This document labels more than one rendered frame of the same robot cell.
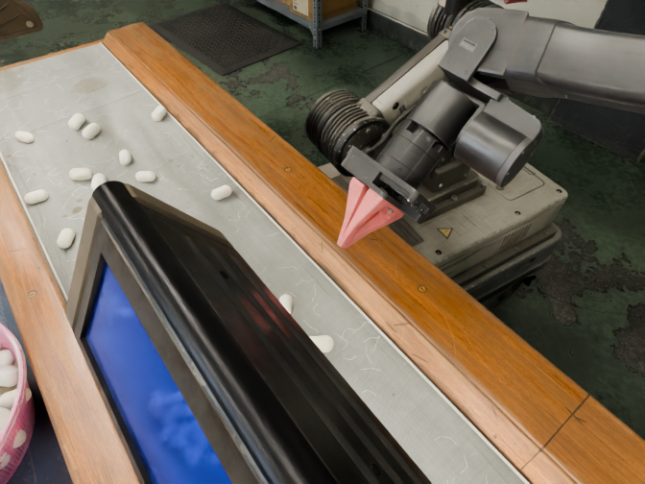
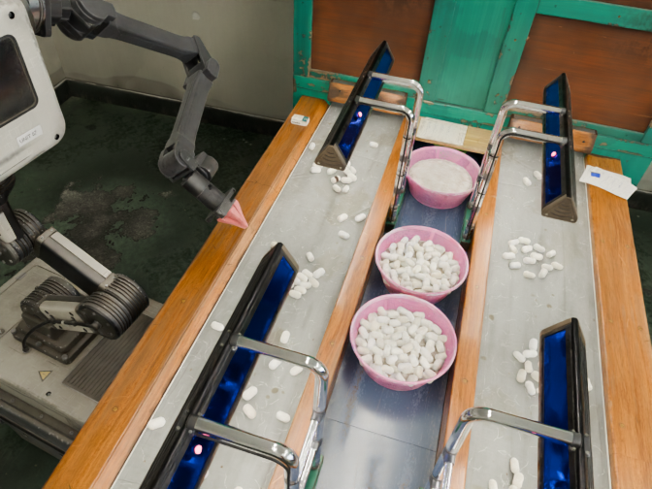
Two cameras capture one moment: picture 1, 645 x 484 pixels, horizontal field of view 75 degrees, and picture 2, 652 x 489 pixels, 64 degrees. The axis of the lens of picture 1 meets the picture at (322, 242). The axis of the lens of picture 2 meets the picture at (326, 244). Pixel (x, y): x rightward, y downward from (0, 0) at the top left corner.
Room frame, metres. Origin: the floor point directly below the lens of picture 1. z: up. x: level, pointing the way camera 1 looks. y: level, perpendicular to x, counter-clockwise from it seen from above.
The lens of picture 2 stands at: (0.78, 0.92, 1.85)
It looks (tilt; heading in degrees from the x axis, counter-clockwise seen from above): 46 degrees down; 232
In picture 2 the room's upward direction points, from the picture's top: 4 degrees clockwise
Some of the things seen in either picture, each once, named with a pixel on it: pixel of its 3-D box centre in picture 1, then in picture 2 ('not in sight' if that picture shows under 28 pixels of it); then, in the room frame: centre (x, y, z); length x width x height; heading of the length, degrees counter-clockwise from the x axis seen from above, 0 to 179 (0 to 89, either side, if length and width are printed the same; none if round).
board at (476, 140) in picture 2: not in sight; (450, 134); (-0.60, -0.12, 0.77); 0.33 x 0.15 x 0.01; 128
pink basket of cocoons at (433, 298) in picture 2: not in sight; (418, 268); (-0.08, 0.28, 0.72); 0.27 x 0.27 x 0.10
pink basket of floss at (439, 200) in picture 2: not in sight; (440, 179); (-0.43, 0.01, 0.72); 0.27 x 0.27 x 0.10
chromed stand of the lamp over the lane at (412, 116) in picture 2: not in sight; (379, 153); (-0.17, -0.04, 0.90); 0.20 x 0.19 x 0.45; 38
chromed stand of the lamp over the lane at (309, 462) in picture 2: not in sight; (263, 449); (0.60, 0.56, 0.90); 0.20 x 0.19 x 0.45; 38
